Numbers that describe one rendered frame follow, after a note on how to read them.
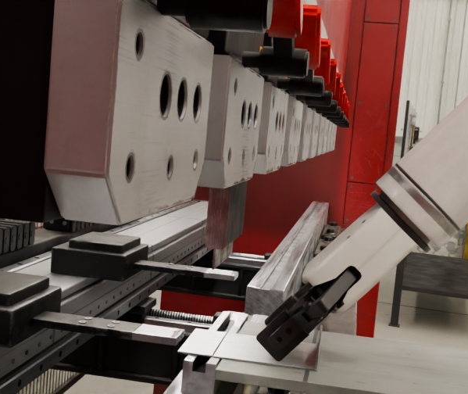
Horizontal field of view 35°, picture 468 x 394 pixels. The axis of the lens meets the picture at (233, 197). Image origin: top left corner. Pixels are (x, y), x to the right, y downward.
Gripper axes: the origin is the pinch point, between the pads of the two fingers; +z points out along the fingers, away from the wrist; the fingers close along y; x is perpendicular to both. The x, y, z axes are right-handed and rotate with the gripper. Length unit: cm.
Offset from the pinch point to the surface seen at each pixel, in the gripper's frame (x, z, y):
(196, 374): -3.0, 7.2, 6.1
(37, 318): -17.5, 17.5, 1.0
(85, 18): -17, -14, 48
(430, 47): -28, -139, -759
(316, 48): -16.0, -20.4, 7.9
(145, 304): -13, 30, -59
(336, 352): 5.6, -1.6, -3.0
